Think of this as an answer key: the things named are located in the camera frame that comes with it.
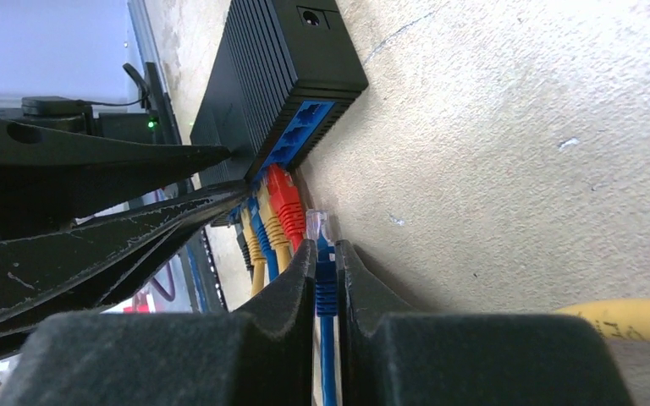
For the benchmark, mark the black network switch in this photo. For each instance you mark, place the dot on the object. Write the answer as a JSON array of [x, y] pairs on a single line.
[[284, 73]]

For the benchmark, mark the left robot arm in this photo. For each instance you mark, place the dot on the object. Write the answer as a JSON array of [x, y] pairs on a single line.
[[154, 124]]

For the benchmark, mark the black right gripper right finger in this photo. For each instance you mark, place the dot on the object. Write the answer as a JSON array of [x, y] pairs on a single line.
[[395, 354]]

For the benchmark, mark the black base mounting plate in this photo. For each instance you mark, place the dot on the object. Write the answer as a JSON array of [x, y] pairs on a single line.
[[208, 290]]

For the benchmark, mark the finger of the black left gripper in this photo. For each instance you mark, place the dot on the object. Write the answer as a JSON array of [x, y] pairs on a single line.
[[49, 177], [100, 263]]

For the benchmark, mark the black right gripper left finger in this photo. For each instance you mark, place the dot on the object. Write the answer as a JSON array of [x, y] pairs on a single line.
[[258, 354]]

